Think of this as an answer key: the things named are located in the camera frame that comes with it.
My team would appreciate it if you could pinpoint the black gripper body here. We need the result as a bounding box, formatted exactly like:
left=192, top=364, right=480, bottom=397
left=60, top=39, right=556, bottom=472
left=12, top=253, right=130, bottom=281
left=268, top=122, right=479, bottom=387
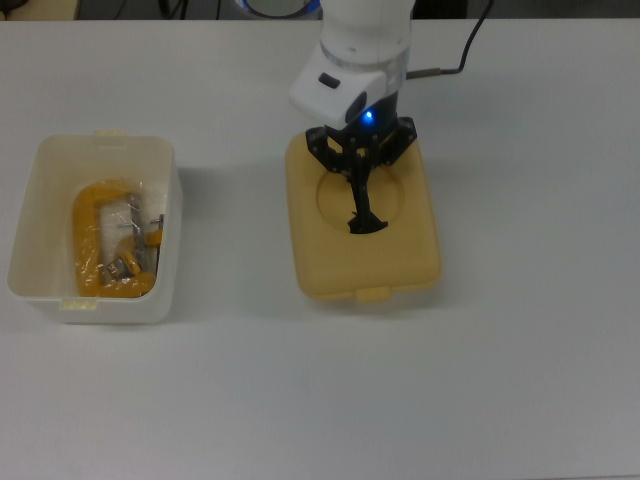
left=344, top=88, right=404, bottom=145

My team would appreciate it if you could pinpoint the tan plastic case lid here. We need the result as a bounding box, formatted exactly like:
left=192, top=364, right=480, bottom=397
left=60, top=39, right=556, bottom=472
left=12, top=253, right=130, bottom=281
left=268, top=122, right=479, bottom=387
left=284, top=130, right=442, bottom=305

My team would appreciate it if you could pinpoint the cream plastic tool case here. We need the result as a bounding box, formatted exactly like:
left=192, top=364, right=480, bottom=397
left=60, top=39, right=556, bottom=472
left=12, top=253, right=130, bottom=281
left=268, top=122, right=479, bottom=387
left=6, top=128, right=184, bottom=326

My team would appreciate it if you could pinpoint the clear plastic bag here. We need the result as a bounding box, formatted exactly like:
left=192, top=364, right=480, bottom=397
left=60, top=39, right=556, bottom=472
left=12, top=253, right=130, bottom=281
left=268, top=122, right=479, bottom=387
left=73, top=175, right=170, bottom=300

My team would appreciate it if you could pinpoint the orange C-clamp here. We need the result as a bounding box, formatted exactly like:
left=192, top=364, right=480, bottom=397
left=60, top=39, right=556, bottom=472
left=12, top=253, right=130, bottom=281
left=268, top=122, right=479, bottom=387
left=73, top=177, right=166, bottom=300

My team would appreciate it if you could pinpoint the wooden desk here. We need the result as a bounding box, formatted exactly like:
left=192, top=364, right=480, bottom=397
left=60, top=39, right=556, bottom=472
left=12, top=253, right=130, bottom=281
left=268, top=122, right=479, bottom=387
left=0, top=0, right=81, bottom=21

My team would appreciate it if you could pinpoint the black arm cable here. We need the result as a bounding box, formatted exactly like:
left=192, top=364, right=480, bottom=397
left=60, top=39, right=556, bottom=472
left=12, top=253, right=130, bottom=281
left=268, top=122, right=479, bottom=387
left=405, top=0, right=496, bottom=80

